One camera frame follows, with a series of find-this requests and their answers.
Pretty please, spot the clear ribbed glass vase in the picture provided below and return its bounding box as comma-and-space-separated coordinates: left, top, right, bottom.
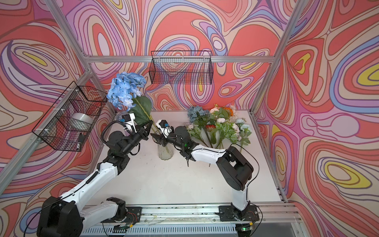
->
158, 141, 174, 161

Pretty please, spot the teal rose flower stem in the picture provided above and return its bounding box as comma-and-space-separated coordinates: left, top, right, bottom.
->
187, 106, 212, 148

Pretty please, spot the white purple mixed bouquet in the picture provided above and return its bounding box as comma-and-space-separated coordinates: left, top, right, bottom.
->
185, 123, 208, 147

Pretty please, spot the black wire basket left wall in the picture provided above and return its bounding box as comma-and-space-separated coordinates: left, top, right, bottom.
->
32, 82, 107, 152

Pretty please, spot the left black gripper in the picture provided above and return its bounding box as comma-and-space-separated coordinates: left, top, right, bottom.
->
120, 120, 152, 158

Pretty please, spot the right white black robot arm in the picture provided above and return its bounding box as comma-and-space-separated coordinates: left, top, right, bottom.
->
151, 126, 254, 213

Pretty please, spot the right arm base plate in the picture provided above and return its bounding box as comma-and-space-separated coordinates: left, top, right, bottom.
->
216, 204, 260, 223

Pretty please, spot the small black device in basket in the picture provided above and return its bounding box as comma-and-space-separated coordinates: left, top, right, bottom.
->
76, 133, 84, 151

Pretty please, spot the red flower stem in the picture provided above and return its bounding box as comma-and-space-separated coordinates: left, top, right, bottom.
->
205, 124, 217, 148

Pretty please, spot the orange flower stem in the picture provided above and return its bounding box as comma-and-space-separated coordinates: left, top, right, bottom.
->
223, 105, 236, 117

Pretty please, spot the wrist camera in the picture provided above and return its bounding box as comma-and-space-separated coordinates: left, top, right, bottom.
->
122, 113, 137, 134
156, 119, 174, 138

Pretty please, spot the black wire basket back wall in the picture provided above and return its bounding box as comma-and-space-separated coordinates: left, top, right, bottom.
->
149, 50, 214, 85

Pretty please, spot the white green flower bunch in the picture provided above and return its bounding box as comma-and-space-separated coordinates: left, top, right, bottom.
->
216, 118, 252, 149

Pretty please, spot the blue hydrangea flower stem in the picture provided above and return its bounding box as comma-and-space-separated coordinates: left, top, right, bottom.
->
107, 72, 154, 125

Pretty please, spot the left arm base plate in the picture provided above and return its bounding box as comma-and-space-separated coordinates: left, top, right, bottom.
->
102, 206, 142, 224

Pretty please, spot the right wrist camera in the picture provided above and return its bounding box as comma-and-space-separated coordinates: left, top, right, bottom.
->
156, 119, 174, 138

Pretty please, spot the black wire basket wall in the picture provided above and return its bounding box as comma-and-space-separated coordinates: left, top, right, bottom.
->
149, 50, 214, 85
32, 82, 107, 152

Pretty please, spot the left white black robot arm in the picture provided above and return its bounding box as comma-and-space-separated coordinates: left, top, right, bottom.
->
37, 120, 153, 237

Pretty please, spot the white tape roll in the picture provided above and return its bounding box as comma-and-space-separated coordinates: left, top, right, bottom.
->
71, 113, 93, 124

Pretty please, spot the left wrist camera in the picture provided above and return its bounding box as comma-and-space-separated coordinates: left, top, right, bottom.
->
122, 113, 137, 134

